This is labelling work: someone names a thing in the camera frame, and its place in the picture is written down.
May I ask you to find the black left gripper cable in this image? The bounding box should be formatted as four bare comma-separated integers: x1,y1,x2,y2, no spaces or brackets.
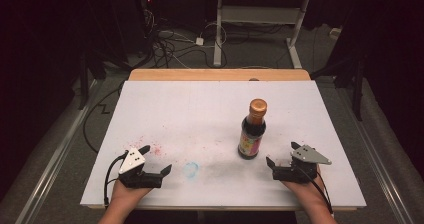
103,150,130,208

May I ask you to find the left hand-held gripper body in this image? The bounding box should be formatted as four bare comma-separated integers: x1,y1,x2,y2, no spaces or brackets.
118,147,164,189

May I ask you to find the white metal desk frame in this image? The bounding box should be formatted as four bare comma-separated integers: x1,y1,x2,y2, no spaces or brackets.
199,0,355,69

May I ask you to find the dark sauce bottle copper cap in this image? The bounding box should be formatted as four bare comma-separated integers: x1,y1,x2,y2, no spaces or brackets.
237,98,269,161

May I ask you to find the person's left hand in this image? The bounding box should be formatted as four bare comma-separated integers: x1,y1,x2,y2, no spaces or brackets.
110,178,153,212

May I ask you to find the black floor cable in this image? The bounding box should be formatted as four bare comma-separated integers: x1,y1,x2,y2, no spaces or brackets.
82,83,125,155

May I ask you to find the small white box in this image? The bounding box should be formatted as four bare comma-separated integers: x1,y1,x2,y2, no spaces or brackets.
329,27,344,40

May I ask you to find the tangle of floor cables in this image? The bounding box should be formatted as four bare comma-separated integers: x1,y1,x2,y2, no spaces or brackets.
141,7,228,70

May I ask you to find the wooden table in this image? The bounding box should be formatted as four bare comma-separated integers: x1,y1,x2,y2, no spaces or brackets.
87,68,358,213

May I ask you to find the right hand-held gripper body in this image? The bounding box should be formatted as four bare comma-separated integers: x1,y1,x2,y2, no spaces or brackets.
272,144,333,185

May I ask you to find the black stand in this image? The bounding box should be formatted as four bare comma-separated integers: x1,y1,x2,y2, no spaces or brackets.
311,50,368,122
77,47,134,111

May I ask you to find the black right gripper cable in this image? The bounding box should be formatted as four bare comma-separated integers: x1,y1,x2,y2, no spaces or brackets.
294,165,335,216

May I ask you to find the aluminium floor rail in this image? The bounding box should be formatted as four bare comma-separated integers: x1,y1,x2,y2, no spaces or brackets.
13,78,102,224
333,79,418,224

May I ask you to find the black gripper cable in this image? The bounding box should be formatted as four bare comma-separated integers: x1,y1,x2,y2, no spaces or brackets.
294,165,335,216
103,150,130,208

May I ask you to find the white table cover board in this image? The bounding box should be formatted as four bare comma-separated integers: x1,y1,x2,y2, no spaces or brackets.
79,79,368,209

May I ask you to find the person's right hand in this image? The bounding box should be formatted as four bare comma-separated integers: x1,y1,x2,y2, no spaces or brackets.
280,174,327,209

